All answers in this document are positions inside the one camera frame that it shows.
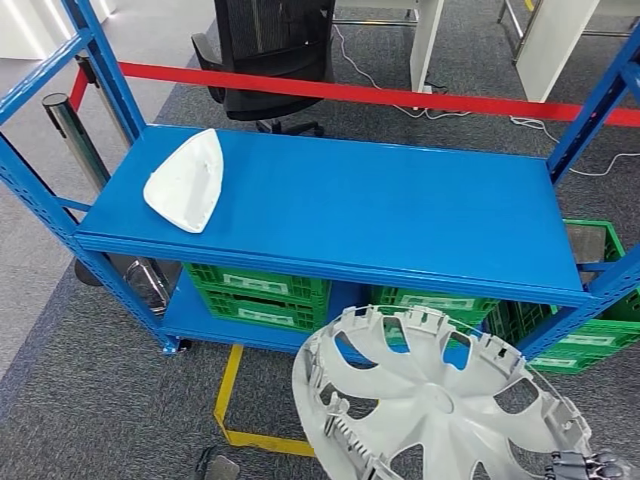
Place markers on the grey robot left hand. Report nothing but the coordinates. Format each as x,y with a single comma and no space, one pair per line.
204,464

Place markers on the grey plastic wheel hubcap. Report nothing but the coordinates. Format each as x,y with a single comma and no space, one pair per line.
435,404

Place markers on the white triangular plastic part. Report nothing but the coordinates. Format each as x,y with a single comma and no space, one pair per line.
185,182

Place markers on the blue metal shelf rack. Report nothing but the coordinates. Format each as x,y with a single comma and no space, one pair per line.
350,199

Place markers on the green plastic crate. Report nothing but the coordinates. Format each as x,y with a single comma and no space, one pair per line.
440,301
260,314
590,348
625,308
250,281

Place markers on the black thin pole stand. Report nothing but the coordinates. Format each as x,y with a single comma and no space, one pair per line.
87,273

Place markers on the red barrier belt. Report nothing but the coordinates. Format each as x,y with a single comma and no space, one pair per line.
300,85

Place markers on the black mesh office chair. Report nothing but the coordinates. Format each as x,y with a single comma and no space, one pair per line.
272,66

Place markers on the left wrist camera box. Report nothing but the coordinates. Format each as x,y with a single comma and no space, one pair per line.
225,469

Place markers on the chrome stanchion post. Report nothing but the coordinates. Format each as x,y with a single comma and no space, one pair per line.
77,136
114,116

